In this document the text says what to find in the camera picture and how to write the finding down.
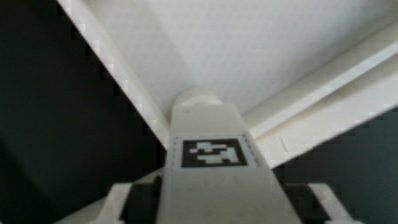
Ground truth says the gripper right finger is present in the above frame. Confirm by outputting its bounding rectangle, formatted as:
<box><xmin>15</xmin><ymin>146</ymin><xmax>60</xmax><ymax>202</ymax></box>
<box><xmin>307</xmin><ymin>183</ymin><xmax>362</xmax><ymax>224</ymax></box>

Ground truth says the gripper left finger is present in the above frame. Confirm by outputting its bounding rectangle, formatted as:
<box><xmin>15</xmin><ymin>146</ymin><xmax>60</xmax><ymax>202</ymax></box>
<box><xmin>93</xmin><ymin>183</ymin><xmax>131</xmax><ymax>224</ymax></box>

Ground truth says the white leg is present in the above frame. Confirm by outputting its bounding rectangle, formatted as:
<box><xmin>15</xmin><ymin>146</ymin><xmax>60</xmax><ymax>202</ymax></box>
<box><xmin>156</xmin><ymin>88</ymin><xmax>299</xmax><ymax>224</ymax></box>

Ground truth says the white desk top tray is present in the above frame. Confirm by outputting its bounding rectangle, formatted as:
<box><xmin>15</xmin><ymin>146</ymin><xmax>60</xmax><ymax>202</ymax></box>
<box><xmin>56</xmin><ymin>0</ymin><xmax>398</xmax><ymax>169</ymax></box>

